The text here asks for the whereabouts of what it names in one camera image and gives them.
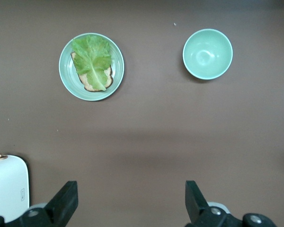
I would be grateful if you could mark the mint green bowl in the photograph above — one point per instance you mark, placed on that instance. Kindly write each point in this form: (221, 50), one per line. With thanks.
(207, 54)

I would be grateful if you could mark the mint green plate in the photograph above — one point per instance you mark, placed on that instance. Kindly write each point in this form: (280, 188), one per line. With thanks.
(66, 78)

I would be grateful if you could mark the toasted bread slice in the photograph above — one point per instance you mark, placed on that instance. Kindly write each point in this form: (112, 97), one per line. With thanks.
(85, 82)

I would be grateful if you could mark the green lettuce leaf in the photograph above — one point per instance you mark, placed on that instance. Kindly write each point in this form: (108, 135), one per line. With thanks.
(92, 59)

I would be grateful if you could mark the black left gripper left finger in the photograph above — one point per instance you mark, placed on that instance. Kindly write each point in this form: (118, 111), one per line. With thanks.
(61, 208)

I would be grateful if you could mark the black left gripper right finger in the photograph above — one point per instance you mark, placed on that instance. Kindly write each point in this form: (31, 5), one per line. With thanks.
(196, 208)

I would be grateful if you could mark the white toaster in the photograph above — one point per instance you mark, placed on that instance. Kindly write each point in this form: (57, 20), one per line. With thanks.
(7, 184)

